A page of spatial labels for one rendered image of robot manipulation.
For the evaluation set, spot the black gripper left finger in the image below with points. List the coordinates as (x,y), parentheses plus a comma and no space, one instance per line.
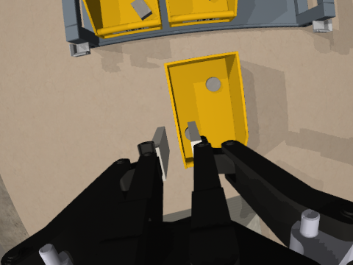
(102,218)

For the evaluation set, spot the grey steel disc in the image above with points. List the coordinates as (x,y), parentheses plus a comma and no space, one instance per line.
(187,133)
(213,84)

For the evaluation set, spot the yellow bin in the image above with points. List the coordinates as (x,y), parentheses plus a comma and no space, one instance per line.
(106,15)
(220,115)
(179,12)

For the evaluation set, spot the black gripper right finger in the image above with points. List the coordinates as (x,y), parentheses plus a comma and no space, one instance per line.
(313,223)

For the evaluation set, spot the dark grey metal shelf rack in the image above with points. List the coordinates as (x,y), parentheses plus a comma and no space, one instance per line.
(250,14)

